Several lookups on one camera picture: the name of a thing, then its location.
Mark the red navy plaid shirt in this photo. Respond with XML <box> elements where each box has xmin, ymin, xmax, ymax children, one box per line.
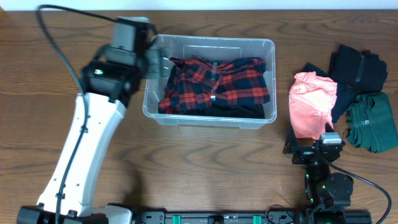
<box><xmin>157</xmin><ymin>56</ymin><xmax>271</xmax><ymax>114</ymax></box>

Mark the pink garment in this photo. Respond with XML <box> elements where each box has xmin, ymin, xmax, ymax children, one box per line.
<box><xmin>289</xmin><ymin>72</ymin><xmax>337</xmax><ymax>139</ymax></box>

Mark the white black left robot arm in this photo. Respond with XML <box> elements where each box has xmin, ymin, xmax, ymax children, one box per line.
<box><xmin>17</xmin><ymin>17</ymin><xmax>164</xmax><ymax>223</ymax></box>

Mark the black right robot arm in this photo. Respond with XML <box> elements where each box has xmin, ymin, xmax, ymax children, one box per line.
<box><xmin>283</xmin><ymin>123</ymin><xmax>354</xmax><ymax>224</ymax></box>

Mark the clear plastic storage bin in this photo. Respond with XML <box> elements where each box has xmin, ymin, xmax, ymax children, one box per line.
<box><xmin>142</xmin><ymin>34</ymin><xmax>277</xmax><ymax>129</ymax></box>

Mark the navy folded garment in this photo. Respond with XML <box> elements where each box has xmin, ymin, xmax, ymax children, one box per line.
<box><xmin>302</xmin><ymin>63</ymin><xmax>358</xmax><ymax>123</ymax></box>

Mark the dark green folded garment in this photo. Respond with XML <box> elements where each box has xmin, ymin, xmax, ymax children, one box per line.
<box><xmin>346</xmin><ymin>92</ymin><xmax>397</xmax><ymax>153</ymax></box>

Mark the black garment with band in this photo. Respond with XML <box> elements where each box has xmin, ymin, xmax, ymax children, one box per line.
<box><xmin>329</xmin><ymin>45</ymin><xmax>388</xmax><ymax>92</ymax></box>

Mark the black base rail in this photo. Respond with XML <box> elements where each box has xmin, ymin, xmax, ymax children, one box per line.
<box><xmin>130</xmin><ymin>208</ymin><xmax>373</xmax><ymax>224</ymax></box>

